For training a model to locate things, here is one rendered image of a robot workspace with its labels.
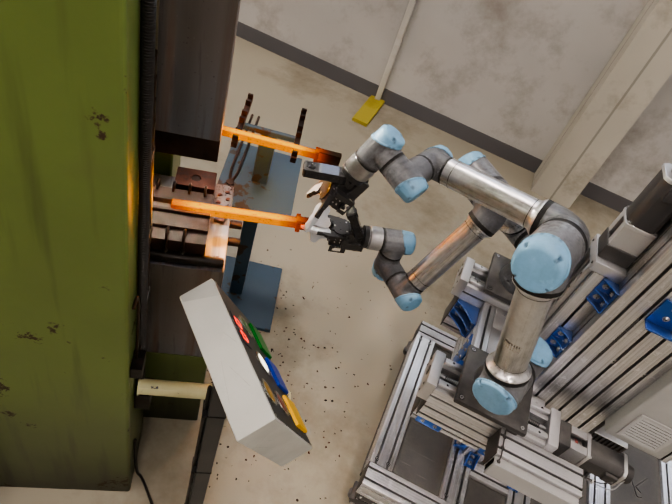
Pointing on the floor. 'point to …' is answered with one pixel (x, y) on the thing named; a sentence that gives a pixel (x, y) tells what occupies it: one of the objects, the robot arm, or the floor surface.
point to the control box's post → (207, 448)
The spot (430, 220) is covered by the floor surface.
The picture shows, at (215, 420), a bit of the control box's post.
